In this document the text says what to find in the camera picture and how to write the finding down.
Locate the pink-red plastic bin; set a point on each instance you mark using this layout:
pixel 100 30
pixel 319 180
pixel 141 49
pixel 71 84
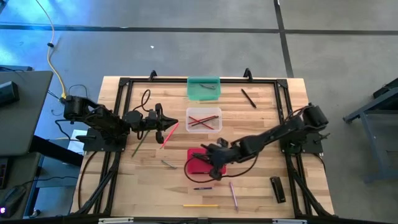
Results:
pixel 194 165

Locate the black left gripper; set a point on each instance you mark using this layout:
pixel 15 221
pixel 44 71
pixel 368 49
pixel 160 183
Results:
pixel 146 124

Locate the pinkish purple pen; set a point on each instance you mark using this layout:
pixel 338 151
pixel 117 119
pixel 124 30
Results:
pixel 234 196

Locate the black pen with print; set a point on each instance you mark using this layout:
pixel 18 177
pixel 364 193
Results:
pixel 200 172

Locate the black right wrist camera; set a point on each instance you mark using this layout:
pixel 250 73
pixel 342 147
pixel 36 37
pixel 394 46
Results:
pixel 222 142

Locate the grey crayon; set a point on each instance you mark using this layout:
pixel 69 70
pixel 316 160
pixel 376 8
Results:
pixel 207 86
pixel 168 164

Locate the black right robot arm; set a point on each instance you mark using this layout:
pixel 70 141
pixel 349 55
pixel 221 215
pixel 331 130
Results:
pixel 280 132

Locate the dark brown pencil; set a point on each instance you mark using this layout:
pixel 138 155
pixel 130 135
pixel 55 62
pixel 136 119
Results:
pixel 195 125

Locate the green pencil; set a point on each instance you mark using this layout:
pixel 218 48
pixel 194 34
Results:
pixel 140 144

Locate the black speaker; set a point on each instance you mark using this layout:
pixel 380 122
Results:
pixel 7 93

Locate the clear plastic bin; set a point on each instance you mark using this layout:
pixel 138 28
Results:
pixel 192 128

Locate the coloured pencils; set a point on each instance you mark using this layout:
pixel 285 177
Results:
pixel 214 117

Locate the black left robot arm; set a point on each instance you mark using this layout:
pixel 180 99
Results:
pixel 102 119

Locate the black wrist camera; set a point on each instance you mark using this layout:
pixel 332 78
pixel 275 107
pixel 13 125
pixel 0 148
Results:
pixel 152 114
pixel 222 142

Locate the dark blue crayon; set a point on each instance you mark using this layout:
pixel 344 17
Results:
pixel 202 188

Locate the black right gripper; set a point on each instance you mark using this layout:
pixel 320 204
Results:
pixel 225 157

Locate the yellow pencil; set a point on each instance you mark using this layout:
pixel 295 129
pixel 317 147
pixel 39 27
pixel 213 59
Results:
pixel 200 205

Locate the silver metal bracket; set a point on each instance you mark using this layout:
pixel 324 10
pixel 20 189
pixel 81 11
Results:
pixel 289 221
pixel 115 220

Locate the grey desk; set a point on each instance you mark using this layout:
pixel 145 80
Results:
pixel 25 118

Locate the black rectangular box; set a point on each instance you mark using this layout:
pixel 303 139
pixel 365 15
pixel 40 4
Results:
pixel 277 189

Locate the green translucent plastic bin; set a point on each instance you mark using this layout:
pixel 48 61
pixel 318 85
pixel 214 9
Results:
pixel 202 95

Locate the blue-grey metal cart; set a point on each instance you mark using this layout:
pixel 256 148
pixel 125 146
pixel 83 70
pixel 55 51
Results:
pixel 372 149

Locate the black aluminium table frame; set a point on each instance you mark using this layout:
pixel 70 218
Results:
pixel 264 81

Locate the pink pencil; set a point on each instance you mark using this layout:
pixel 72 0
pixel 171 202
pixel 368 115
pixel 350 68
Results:
pixel 169 135

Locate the red pencil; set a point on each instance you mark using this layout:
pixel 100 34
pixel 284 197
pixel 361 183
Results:
pixel 194 119

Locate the black computer mouse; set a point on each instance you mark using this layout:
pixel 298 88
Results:
pixel 12 199

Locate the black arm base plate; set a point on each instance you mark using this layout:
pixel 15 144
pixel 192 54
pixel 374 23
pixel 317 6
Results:
pixel 93 146
pixel 311 146

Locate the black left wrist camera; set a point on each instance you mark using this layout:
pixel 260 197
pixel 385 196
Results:
pixel 152 114

